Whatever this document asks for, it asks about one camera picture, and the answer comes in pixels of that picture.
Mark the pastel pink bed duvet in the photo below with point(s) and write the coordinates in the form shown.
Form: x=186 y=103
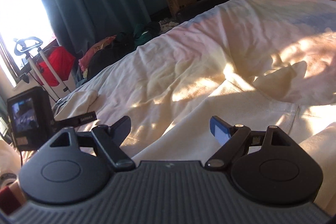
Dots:
x=285 y=49

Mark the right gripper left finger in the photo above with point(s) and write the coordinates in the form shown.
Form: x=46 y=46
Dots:
x=74 y=166

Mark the red bag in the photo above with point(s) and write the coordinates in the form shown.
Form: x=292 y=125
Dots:
x=61 y=61

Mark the black window frame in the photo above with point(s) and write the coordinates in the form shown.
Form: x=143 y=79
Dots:
x=12 y=67

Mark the pile of colourful clothes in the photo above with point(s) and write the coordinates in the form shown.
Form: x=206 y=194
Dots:
x=113 y=48

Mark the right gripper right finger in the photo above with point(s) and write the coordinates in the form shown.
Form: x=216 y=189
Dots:
x=267 y=167

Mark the cream sweatpants with black stripe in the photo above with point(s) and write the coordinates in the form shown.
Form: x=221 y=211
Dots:
x=162 y=131

